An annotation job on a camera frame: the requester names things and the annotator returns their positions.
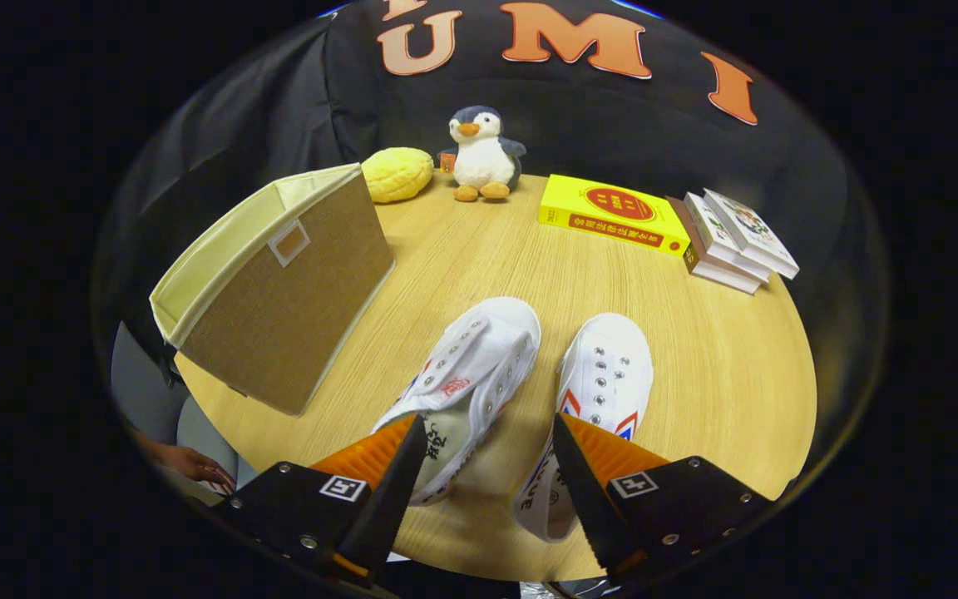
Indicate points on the penguin plush toy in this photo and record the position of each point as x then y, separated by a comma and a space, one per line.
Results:
486, 162

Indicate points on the person's grey trousers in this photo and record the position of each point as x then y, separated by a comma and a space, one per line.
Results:
146, 391

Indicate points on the white canvas shoe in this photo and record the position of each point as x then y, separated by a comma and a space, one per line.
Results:
608, 366
479, 358

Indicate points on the beige fabric storage box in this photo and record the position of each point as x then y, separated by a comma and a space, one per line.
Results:
296, 308

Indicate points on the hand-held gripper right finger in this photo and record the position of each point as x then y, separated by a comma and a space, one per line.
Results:
591, 507

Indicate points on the yellow book with red circle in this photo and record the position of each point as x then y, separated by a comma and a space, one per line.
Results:
604, 212

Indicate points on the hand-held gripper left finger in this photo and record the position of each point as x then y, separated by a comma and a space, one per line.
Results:
387, 499

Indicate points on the yellow bun plush toy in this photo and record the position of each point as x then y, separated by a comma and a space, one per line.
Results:
397, 173

